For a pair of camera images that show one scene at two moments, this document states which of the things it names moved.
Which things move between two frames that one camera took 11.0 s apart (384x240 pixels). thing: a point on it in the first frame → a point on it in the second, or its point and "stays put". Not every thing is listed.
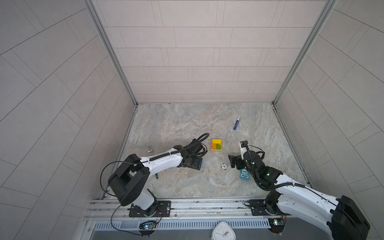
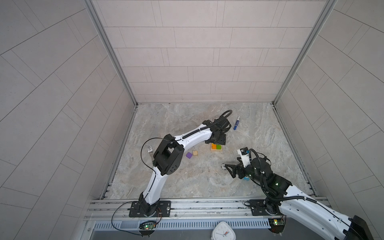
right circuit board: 277,225 stays put
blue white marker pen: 237,122 stays put
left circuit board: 147,225 stays put
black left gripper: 197,163 → 222,140
